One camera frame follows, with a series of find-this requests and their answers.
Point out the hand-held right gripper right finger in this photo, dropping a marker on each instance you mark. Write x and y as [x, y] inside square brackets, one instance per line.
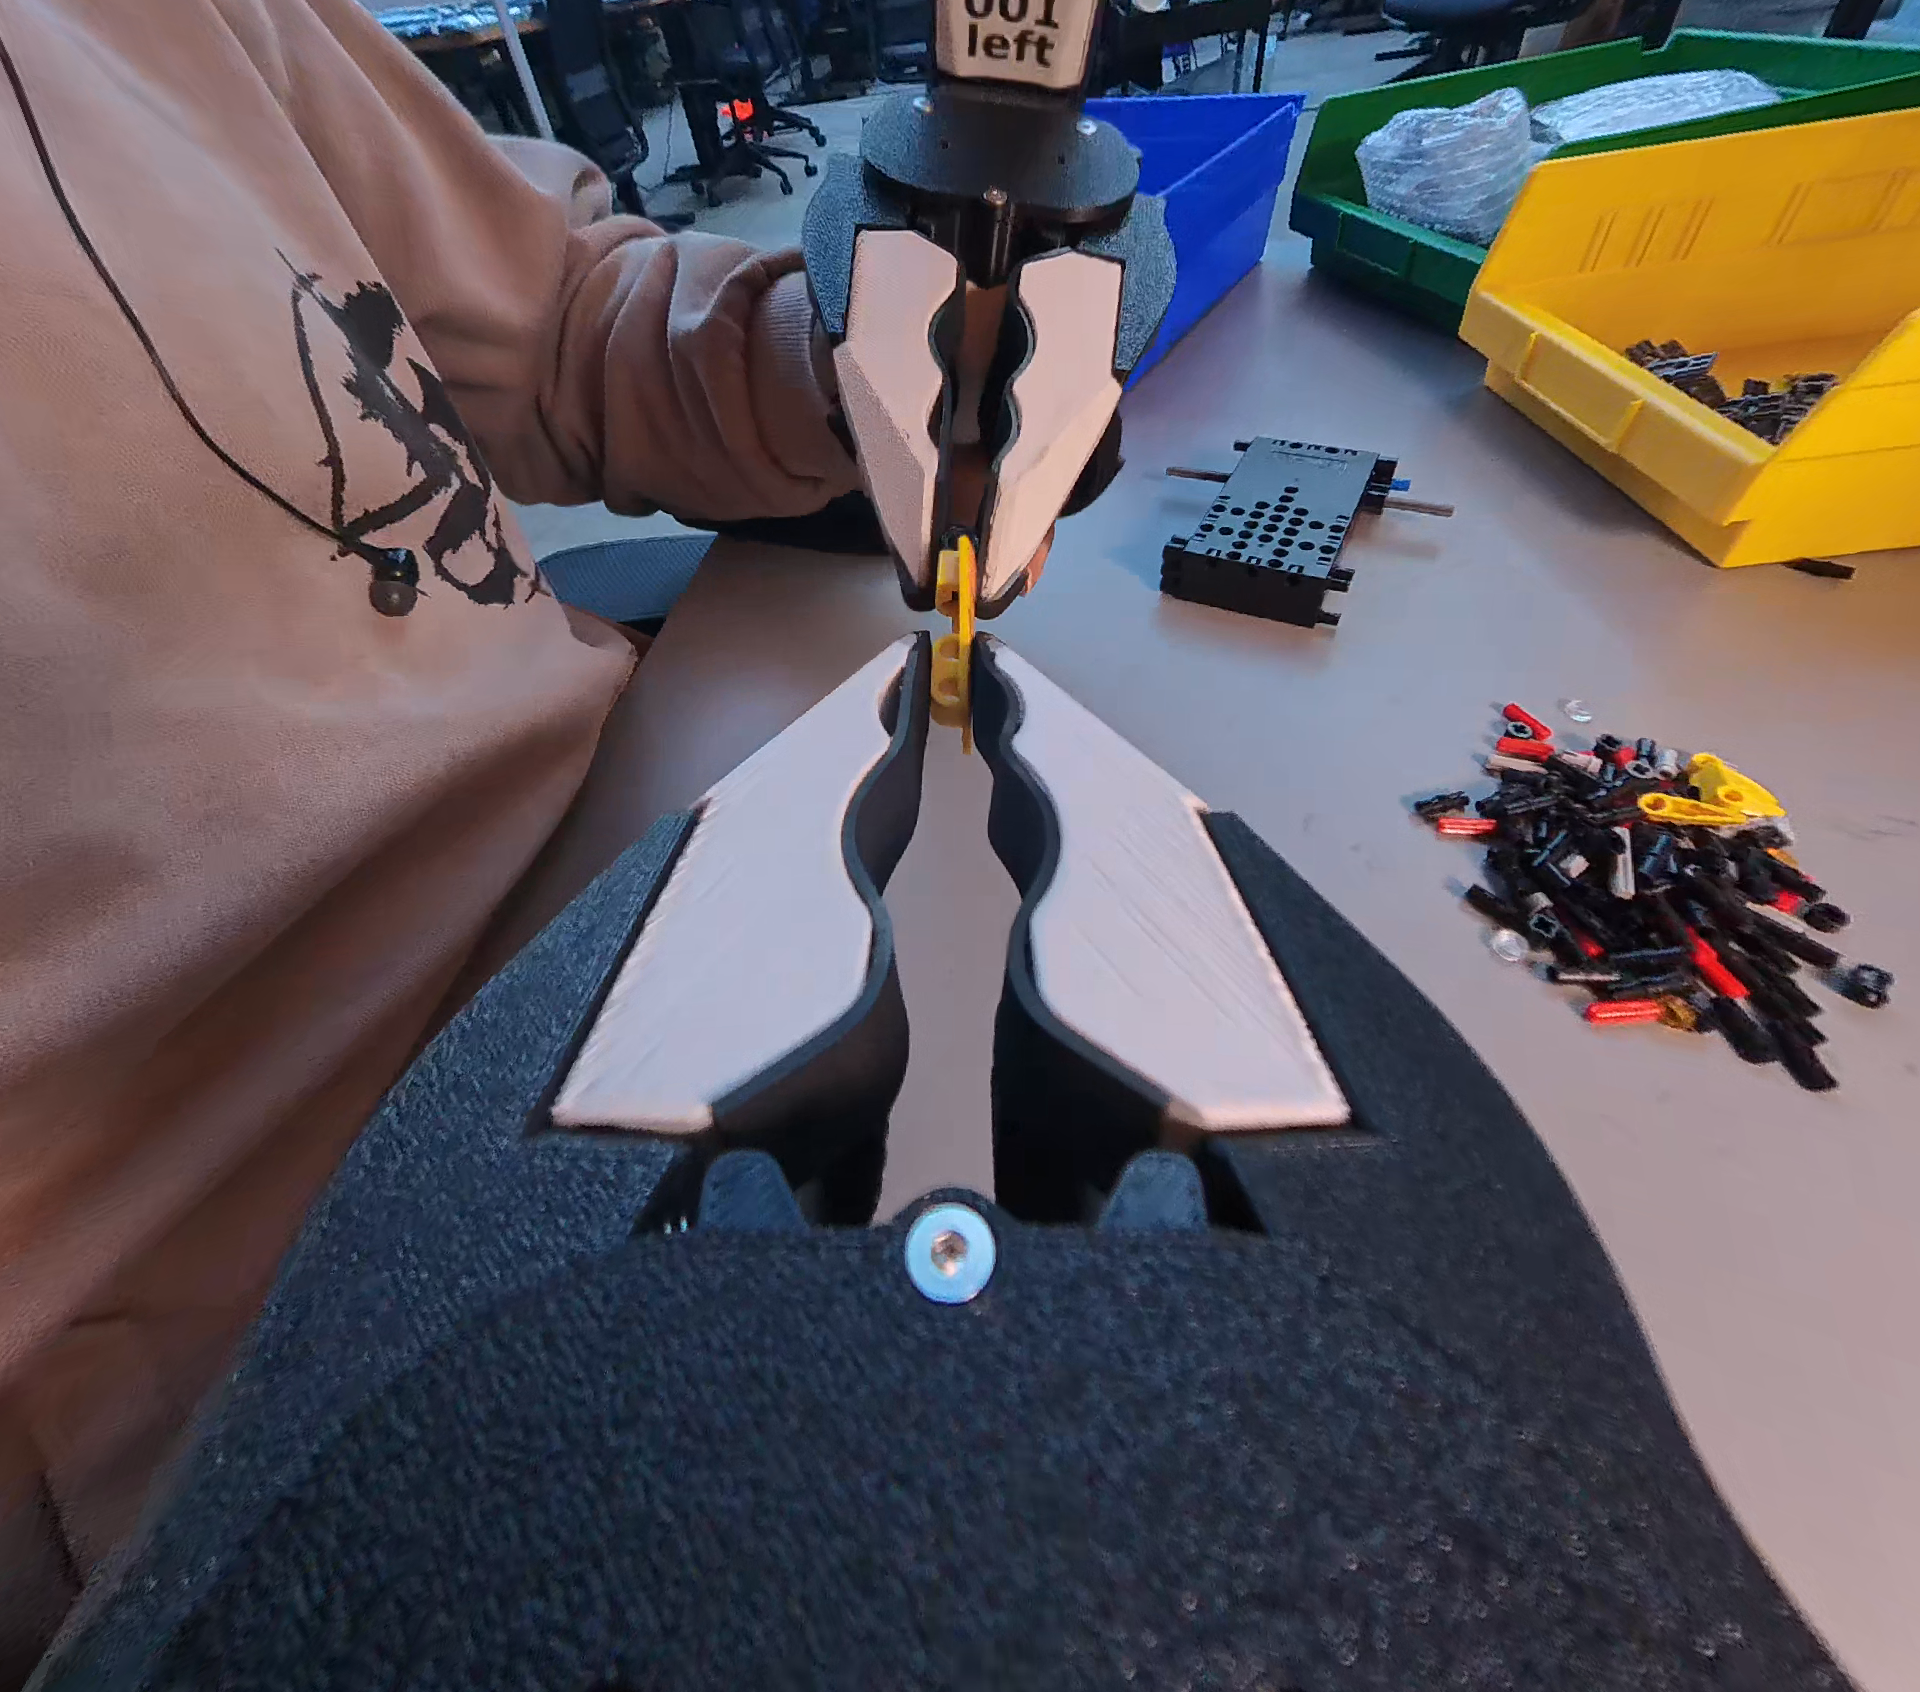
[1170, 972]

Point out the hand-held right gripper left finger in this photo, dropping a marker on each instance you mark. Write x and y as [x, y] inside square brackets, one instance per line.
[735, 957]

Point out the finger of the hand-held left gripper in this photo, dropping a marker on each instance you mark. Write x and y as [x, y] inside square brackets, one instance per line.
[1072, 372]
[892, 372]

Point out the blue storage bin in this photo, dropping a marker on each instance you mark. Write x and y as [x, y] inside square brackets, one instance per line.
[1200, 207]

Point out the yellow piece with black pins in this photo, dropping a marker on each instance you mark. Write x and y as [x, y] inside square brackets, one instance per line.
[956, 575]

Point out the person's left forearm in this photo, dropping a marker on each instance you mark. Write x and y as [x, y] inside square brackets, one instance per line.
[661, 356]

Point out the grey desk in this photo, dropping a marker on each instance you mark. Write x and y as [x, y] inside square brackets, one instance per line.
[1501, 1196]

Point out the green storage bin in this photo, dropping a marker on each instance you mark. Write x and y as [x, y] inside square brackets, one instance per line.
[1381, 236]

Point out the clear plastic bag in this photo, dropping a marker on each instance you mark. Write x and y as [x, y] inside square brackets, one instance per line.
[1448, 162]

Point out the pile of small building pins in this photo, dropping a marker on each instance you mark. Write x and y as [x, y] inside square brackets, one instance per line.
[1650, 882]

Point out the person's beige sweatshirt torso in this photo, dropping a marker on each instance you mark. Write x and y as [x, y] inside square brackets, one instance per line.
[224, 823]

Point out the yellow storage bin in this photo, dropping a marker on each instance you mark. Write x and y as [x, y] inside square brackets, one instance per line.
[1650, 252]

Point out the white plastic packet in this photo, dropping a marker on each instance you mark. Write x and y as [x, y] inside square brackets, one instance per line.
[1650, 102]

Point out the heap of small black pieces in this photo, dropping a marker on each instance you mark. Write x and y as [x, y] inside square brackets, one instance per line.
[1755, 402]

